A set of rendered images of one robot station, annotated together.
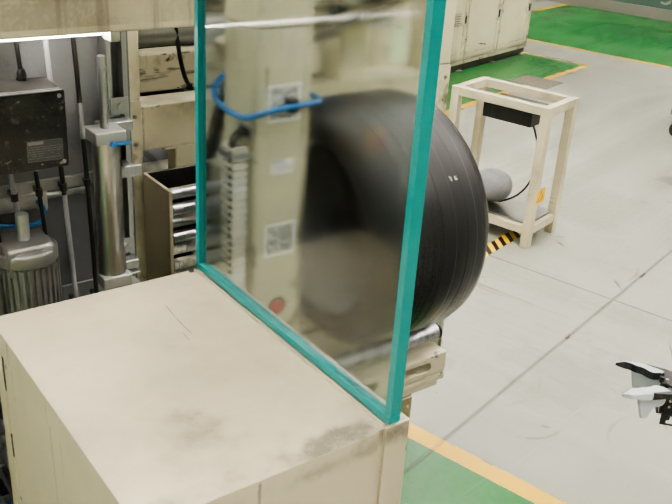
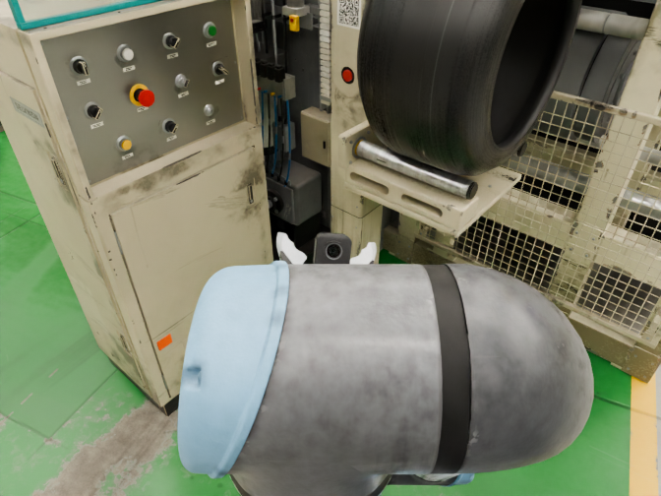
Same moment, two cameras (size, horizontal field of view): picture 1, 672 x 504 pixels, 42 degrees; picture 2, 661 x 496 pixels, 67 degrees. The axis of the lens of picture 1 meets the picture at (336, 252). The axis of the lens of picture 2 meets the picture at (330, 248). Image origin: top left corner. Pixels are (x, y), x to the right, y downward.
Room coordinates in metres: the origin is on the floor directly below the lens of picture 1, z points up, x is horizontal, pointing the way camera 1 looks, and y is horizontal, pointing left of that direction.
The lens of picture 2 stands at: (1.33, -1.19, 1.54)
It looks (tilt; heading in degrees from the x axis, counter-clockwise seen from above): 39 degrees down; 78
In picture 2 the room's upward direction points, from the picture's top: straight up
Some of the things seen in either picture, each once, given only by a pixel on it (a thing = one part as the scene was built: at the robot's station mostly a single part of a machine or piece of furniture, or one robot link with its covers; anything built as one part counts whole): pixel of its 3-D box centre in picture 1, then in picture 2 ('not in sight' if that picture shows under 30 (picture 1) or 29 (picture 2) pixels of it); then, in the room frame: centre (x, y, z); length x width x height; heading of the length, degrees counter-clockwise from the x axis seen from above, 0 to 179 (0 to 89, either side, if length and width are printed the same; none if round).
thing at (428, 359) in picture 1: (378, 372); (407, 188); (1.76, -0.12, 0.83); 0.36 x 0.09 x 0.06; 128
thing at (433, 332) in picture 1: (382, 348); (411, 167); (1.77, -0.12, 0.90); 0.35 x 0.05 x 0.05; 128
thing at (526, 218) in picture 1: (504, 160); not in sight; (4.73, -0.92, 0.40); 0.60 x 0.35 x 0.80; 52
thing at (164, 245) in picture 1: (192, 230); not in sight; (2.04, 0.37, 1.05); 0.20 x 0.15 x 0.30; 128
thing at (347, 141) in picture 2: not in sight; (386, 128); (1.77, 0.11, 0.90); 0.40 x 0.03 x 0.10; 38
